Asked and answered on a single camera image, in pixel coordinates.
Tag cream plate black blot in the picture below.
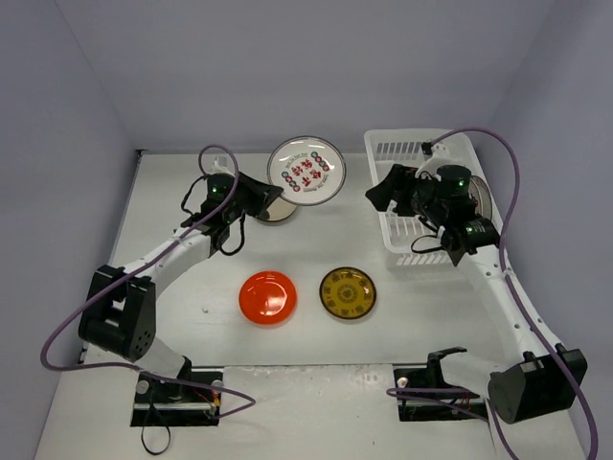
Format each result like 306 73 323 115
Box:
256 197 297 224

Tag yellow patterned dark-rimmed plate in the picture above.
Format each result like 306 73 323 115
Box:
318 266 377 321

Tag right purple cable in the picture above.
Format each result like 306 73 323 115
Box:
385 126 600 460

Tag white plate orange sunburst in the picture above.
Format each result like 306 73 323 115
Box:
468 175 493 220

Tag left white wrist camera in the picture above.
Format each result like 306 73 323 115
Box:
211 155 234 175

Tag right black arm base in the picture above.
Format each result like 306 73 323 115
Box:
386 347 488 423

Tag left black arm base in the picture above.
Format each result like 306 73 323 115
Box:
130 373 221 427

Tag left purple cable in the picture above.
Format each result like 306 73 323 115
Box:
39 144 258 423

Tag purple cable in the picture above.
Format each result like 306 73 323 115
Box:
385 126 600 460
39 144 258 423

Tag white plate red characters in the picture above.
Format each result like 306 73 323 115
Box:
266 136 347 206

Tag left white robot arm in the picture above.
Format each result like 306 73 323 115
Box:
78 172 283 403

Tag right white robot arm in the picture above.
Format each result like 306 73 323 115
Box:
365 164 587 424

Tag orange plastic plate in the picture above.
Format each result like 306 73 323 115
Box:
238 270 298 327

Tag white plastic dish rack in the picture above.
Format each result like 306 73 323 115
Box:
364 128 502 273

